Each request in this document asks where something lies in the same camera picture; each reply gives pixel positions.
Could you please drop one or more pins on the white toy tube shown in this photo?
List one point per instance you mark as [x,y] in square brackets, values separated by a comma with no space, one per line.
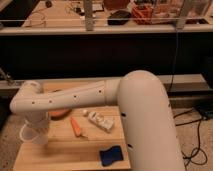
[100,121]

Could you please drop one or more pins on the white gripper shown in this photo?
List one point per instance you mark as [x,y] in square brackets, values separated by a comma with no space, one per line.
[39,122]

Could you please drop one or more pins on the blue sponge cloth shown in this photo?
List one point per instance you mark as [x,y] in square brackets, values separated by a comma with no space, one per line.
[111,155]

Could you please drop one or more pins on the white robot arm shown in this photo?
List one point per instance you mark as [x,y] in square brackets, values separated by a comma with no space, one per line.
[142,101]

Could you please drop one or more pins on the black object on shelf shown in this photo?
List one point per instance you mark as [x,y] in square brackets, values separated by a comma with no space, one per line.
[119,17]

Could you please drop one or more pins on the orange toy carrot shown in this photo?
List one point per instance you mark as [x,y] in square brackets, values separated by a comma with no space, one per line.
[76,128]

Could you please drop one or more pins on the orange ceramic bowl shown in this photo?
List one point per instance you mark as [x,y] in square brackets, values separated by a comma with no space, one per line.
[59,113]

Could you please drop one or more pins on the orange basket on shelf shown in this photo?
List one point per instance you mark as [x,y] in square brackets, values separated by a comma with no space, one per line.
[142,14]

